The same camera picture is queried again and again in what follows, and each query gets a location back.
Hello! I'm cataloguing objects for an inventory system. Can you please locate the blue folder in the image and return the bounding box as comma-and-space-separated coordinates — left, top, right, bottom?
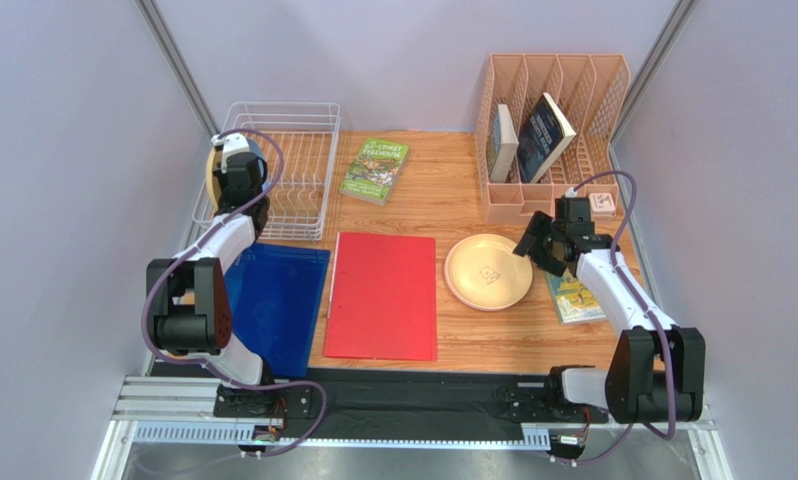
225, 243, 330, 378

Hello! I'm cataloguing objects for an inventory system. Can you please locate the penguin classics garden book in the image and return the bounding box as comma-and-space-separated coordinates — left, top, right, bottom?
544, 271, 606, 326

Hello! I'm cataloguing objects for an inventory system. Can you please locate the white wire dish rack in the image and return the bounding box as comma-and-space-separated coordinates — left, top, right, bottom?
223, 101, 341, 242

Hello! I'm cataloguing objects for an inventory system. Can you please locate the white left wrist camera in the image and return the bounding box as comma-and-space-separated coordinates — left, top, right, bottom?
211, 133, 251, 172

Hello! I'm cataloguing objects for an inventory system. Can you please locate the pink plate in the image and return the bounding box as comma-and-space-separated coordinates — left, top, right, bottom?
445, 266, 534, 312

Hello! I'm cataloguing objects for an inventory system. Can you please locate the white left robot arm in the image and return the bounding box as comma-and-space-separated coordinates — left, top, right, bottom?
141, 152, 271, 389

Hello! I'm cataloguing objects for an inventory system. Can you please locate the red folder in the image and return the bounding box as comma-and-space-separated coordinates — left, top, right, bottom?
324, 232, 437, 361

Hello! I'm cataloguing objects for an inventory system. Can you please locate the aluminium rail frame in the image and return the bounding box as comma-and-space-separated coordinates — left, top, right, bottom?
91, 219, 733, 480

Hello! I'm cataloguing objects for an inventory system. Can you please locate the pink file organizer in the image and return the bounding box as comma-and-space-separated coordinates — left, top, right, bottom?
475, 53, 631, 225

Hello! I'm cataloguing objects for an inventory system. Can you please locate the light blue standing book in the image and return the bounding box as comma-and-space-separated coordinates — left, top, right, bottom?
486, 103, 518, 183

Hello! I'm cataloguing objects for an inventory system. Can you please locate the green treehouse book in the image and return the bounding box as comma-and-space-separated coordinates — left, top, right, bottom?
339, 137, 409, 206

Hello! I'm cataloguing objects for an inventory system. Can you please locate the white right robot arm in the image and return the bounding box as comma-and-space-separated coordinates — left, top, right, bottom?
513, 197, 706, 426

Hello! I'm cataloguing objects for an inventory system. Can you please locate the dark blue leaning book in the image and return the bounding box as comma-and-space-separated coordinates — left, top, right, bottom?
517, 92, 577, 184

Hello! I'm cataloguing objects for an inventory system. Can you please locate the yellow plate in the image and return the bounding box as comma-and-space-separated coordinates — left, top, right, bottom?
204, 148, 221, 211

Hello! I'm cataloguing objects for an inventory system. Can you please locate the blue plate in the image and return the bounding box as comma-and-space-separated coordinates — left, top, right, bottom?
245, 137, 266, 162

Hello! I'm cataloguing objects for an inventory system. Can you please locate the orange plate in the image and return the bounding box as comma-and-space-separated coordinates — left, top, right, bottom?
444, 234, 534, 312

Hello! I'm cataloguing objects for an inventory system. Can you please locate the black base mat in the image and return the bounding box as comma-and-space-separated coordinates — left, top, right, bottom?
212, 367, 613, 442

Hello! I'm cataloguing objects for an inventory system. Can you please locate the small pink white box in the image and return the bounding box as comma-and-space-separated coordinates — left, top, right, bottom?
587, 192, 617, 217

